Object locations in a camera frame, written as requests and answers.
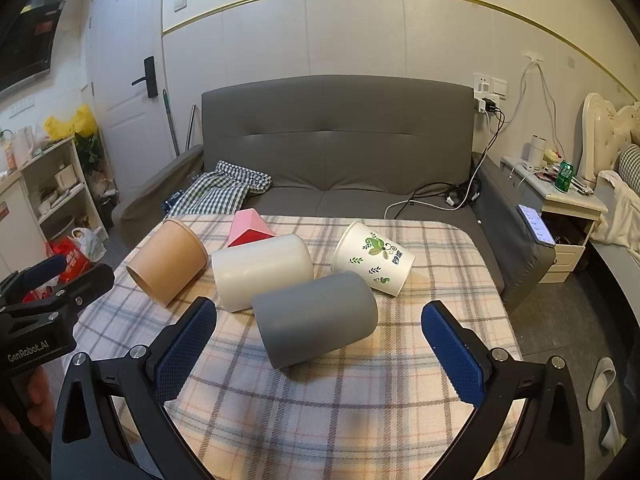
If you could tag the plaid tablecloth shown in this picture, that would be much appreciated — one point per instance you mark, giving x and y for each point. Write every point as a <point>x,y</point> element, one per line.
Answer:
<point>350,410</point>

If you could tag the white leaf-print paper cup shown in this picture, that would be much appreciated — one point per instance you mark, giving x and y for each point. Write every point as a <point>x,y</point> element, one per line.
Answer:
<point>380,262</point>

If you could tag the checkered pillow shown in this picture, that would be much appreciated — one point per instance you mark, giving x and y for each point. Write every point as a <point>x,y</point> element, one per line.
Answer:
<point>630,167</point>

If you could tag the white plastic bag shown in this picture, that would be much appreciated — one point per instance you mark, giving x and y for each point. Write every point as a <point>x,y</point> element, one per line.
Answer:
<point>90,242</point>

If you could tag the red plastic bag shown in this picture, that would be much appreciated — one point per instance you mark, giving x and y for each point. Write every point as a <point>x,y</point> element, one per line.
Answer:
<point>67,260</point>

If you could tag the brown paper cup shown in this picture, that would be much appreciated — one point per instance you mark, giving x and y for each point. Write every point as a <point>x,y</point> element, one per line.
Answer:
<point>165,260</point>

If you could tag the smartphone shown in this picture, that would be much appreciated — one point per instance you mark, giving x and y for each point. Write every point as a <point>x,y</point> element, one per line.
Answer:
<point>536,225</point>

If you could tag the white tumbler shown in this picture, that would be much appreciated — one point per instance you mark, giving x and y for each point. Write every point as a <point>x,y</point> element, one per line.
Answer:
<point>538,152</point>

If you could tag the white kettle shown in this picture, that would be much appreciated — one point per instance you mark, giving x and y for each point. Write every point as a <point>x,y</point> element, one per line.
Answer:
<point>22,147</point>

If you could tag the white wall socket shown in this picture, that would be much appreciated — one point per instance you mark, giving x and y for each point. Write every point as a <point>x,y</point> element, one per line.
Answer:
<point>490,85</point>

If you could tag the plain white cup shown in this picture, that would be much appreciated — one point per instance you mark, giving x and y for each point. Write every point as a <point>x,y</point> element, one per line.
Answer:
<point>260,270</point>

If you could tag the grey cup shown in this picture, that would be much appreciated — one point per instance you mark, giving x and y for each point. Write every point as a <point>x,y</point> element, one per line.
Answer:
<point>315,320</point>

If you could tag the yellow plastic bag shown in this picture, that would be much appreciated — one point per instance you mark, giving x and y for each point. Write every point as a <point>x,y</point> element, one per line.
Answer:
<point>70,122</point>

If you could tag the white door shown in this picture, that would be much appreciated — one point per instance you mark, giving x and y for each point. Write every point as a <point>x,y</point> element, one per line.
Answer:
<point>120,50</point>

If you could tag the black range hood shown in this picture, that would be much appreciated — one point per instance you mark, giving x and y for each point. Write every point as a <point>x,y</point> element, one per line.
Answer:
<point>30,45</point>

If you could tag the grey sofa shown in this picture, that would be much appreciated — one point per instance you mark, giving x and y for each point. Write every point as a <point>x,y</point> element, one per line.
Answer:
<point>340,135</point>

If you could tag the white slipper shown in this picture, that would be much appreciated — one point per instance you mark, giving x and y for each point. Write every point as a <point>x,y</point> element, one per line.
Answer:
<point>612,427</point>
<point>600,382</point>

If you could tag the pink triangular box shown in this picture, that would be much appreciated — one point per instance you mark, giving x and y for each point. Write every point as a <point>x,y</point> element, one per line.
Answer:
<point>247,227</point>

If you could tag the person's left hand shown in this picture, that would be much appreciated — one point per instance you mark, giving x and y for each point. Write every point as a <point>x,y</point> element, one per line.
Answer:
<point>30,400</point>

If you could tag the cream blanket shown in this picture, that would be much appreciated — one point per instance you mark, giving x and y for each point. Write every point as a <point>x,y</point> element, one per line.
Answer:
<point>620,210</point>

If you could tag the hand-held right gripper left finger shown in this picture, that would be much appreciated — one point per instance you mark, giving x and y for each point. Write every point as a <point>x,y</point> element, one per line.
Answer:
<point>185,350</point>

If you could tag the plugged-in charger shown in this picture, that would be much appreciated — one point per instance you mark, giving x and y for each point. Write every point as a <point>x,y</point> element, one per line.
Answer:
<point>487,106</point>

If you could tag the white shelf unit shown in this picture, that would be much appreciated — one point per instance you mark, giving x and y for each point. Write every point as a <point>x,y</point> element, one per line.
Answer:
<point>60,180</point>

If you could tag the green checkered cloth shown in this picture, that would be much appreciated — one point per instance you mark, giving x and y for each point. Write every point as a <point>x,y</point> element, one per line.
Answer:
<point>220,190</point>

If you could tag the white light switch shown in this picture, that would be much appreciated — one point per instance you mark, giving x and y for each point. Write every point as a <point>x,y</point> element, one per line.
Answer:
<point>179,2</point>

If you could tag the grey metal pole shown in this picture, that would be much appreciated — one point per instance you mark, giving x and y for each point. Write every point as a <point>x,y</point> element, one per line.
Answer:
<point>190,127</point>

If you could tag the cream nightstand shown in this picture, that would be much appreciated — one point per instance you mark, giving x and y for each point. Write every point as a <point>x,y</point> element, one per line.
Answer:
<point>570,220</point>

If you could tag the green drink can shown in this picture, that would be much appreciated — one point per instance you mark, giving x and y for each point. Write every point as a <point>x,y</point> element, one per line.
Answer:
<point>565,177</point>

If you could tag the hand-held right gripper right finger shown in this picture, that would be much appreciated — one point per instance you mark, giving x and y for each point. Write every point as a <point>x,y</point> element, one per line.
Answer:
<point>452,355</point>

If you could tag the cream bed headboard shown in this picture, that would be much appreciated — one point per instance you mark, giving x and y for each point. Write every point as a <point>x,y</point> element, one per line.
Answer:
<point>602,120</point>

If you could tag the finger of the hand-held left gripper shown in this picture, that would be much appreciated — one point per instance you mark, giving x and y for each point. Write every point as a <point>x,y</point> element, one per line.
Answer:
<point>42,270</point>
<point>92,282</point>

